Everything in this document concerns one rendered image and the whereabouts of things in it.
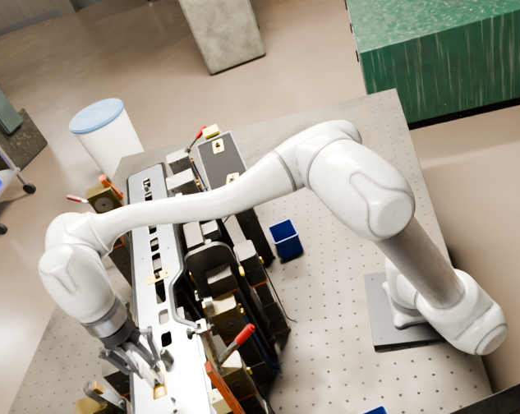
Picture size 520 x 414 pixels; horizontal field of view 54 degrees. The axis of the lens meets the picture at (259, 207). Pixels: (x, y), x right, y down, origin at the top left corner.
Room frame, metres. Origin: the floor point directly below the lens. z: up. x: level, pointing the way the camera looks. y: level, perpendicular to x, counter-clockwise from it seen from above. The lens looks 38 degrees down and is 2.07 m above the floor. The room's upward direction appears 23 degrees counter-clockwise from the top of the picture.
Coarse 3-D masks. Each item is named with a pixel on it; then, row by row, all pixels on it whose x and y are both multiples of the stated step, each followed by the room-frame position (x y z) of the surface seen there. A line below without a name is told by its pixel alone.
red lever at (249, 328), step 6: (252, 324) 0.79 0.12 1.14; (246, 330) 0.78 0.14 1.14; (252, 330) 0.78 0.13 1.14; (240, 336) 0.78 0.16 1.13; (246, 336) 0.78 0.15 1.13; (234, 342) 0.79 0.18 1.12; (240, 342) 0.78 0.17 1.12; (228, 348) 0.79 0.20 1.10; (234, 348) 0.78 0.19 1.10; (222, 354) 0.79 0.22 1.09; (228, 354) 0.78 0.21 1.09; (222, 360) 0.78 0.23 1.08
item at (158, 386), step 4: (164, 368) 0.82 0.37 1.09; (164, 372) 0.81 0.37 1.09; (164, 376) 0.80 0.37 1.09; (156, 380) 0.79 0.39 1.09; (164, 380) 0.78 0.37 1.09; (156, 384) 0.78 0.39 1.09; (160, 384) 0.78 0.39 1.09; (164, 384) 0.77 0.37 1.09; (156, 388) 0.77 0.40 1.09; (160, 388) 0.77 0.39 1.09; (164, 388) 0.76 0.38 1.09; (152, 392) 0.77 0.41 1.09; (156, 392) 0.76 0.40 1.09; (164, 392) 0.75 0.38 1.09; (156, 396) 0.75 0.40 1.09; (160, 396) 0.75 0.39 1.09
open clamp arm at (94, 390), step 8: (88, 384) 0.84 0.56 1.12; (96, 384) 0.84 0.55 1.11; (88, 392) 0.83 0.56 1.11; (96, 392) 0.83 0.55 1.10; (104, 392) 0.84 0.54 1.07; (112, 392) 0.86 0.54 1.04; (96, 400) 0.82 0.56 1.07; (104, 400) 0.82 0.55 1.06; (112, 400) 0.83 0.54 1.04; (120, 400) 0.85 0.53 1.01; (112, 408) 0.82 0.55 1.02; (120, 408) 0.82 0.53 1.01
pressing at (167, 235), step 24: (144, 192) 1.77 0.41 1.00; (168, 192) 1.70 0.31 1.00; (144, 240) 1.47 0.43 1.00; (168, 240) 1.41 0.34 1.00; (144, 264) 1.34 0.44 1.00; (168, 264) 1.29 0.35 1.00; (144, 288) 1.23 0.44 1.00; (168, 288) 1.18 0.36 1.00; (144, 312) 1.12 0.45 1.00; (168, 312) 1.08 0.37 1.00; (192, 360) 0.88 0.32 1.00; (144, 384) 0.87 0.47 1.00; (168, 384) 0.84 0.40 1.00; (192, 384) 0.81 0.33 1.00; (144, 408) 0.80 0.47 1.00; (168, 408) 0.77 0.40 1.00; (192, 408) 0.74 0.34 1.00
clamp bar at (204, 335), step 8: (200, 320) 0.80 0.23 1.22; (200, 328) 0.79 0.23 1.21; (208, 328) 0.78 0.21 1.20; (192, 336) 0.78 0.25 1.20; (200, 336) 0.77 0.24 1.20; (208, 336) 0.77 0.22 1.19; (208, 344) 0.77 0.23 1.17; (208, 352) 0.77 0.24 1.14; (216, 352) 0.79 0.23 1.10; (216, 360) 0.77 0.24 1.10; (216, 368) 0.77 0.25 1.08
